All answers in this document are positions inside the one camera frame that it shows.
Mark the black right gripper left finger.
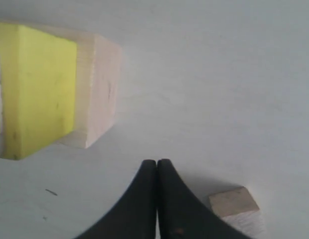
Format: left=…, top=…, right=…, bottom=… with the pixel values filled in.
left=77, top=160, right=157, bottom=239

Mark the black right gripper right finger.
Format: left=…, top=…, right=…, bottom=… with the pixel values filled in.
left=157, top=159, right=248, bottom=239

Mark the large natural wooden cube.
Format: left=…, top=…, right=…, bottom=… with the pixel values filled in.
left=56, top=32, right=123, bottom=149

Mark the yellow painted wooden cube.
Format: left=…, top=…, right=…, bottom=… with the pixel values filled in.
left=0, top=22, right=77, bottom=160

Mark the small natural wooden cube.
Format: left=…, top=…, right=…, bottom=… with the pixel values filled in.
left=208, top=187, right=266, bottom=239

